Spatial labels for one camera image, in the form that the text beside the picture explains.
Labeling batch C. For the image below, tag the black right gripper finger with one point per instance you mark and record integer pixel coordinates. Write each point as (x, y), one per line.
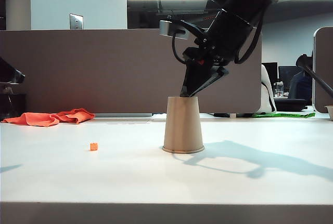
(217, 74)
(195, 78)

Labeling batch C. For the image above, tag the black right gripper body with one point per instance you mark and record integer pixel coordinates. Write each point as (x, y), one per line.
(223, 42)

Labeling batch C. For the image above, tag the orange die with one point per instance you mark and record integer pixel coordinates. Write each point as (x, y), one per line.
(94, 147)

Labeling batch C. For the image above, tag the brown paper cup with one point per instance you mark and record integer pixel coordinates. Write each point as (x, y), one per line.
(182, 125)

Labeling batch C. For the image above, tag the white partition foot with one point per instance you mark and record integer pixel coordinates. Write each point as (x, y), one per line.
(233, 116)

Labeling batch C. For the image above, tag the black computer monitor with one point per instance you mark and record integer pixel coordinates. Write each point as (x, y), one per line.
(286, 74)
(271, 73)

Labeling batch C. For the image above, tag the clear water bottle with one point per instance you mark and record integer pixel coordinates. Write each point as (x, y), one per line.
(279, 90)

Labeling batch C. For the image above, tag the black padded case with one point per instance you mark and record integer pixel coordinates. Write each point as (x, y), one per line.
(288, 104)

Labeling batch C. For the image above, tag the green tape strip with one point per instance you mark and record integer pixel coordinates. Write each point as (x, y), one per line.
(286, 115)

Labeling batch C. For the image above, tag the person in dark shirt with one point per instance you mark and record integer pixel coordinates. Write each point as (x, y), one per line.
(299, 86)

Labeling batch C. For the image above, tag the white-framed brown desk partition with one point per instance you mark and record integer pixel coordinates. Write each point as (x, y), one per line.
(325, 52)

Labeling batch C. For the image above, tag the wide brown desk partition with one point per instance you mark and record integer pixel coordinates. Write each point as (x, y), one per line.
(78, 70)

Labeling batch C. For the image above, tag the beige paper bowl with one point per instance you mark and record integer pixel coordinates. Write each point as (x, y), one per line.
(330, 112)

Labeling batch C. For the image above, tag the orange cloth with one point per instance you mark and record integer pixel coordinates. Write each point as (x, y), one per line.
(39, 119)

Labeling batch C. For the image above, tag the black bin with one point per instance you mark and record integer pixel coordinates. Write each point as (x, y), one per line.
(15, 104)

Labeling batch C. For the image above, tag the silver partition base rail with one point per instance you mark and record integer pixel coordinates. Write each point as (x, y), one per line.
(122, 115)

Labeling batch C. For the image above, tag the metal wall plate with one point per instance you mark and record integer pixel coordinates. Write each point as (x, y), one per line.
(76, 21)

